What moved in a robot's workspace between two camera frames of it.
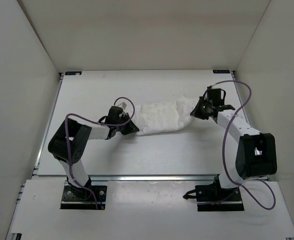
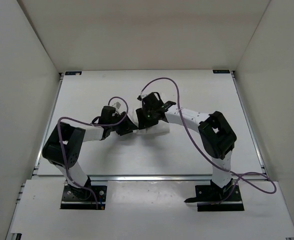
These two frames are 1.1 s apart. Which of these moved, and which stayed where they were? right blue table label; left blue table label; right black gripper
Moved: right black gripper
Stayed: right blue table label; left blue table label
